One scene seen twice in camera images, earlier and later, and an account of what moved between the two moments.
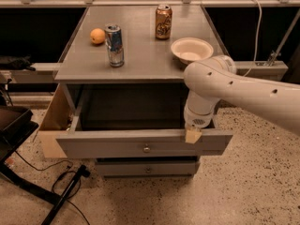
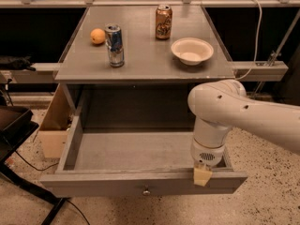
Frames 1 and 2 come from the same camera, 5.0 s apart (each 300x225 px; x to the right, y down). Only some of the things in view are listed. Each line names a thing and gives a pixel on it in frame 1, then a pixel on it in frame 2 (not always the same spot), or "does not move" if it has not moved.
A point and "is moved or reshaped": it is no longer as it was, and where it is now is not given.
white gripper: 197,120 → 207,155
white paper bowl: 191,49 does not move
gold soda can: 163,22 does not move
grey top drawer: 141,143 is moved or reshaped
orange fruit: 97,36 does not move
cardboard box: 56,120 does not move
